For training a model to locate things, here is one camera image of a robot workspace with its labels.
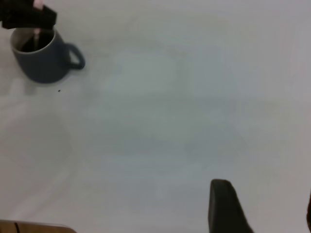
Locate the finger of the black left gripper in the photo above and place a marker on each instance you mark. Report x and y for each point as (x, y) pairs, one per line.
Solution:
(14, 6)
(24, 20)

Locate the dark grey ceramic mug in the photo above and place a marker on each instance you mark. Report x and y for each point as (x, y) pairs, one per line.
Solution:
(41, 66)

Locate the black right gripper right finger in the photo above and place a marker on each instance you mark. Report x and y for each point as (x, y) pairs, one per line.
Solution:
(309, 213)

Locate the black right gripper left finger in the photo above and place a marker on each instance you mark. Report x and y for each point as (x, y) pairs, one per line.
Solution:
(223, 211)

